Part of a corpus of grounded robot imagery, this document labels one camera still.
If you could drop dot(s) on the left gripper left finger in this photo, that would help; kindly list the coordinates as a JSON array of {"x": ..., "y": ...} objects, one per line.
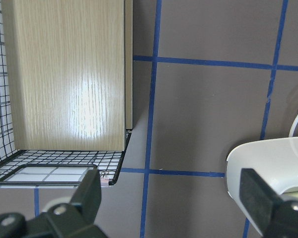
[{"x": 74, "y": 219}]

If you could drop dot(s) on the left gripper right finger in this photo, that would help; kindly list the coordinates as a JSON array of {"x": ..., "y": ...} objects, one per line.
[{"x": 275, "y": 215}]

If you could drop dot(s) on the white toaster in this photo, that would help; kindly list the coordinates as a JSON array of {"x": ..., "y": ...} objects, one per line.
[{"x": 274, "y": 160}]

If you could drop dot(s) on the wire basket wooden shelf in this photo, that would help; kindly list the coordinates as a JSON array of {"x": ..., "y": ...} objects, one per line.
[{"x": 66, "y": 92}]

